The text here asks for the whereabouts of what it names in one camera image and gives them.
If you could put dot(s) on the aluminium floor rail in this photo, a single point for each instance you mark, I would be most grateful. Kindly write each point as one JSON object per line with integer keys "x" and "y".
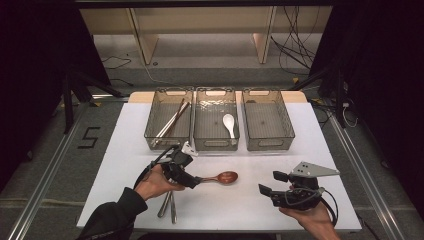
{"x": 43, "y": 190}
{"x": 366, "y": 186}

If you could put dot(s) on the white ceramic spoon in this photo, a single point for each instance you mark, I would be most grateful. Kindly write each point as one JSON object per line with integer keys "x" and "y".
{"x": 228, "y": 120}

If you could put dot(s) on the steel fork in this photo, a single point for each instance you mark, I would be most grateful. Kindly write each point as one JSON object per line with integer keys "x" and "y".
{"x": 173, "y": 210}

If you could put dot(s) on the smoky clear plastic bin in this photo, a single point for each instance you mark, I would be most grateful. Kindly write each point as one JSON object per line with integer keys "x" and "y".
{"x": 210, "y": 126}
{"x": 266, "y": 123}
{"x": 160, "y": 110}

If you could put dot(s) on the steel table knife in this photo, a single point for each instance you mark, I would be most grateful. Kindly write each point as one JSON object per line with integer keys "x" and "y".
{"x": 164, "y": 206}

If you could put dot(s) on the light wooden desk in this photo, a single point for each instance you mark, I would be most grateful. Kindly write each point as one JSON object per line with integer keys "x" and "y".
{"x": 200, "y": 20}

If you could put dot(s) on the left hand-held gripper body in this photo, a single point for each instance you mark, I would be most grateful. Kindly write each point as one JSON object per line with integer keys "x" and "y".
{"x": 176, "y": 165}

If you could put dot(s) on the black metal stand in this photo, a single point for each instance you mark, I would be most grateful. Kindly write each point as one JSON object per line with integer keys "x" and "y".
{"x": 68, "y": 106}
{"x": 339, "y": 100}

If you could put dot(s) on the silver metal chopsticks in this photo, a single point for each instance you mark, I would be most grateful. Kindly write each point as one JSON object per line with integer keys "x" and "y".
{"x": 170, "y": 126}
{"x": 166, "y": 124}

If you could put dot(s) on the brown wooden spoon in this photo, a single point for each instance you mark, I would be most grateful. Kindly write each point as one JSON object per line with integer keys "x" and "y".
{"x": 226, "y": 177}

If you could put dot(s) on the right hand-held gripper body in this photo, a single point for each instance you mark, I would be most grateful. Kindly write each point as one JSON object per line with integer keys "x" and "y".
{"x": 300, "y": 198}

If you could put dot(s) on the person's left hand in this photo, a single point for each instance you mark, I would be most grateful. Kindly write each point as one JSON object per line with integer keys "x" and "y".
{"x": 153, "y": 183}

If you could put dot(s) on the person's right hand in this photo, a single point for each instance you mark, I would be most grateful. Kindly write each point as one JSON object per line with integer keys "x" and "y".
{"x": 316, "y": 223}

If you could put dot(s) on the dark curtain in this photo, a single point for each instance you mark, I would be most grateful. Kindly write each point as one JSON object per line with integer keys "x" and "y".
{"x": 383, "y": 83}
{"x": 33, "y": 83}

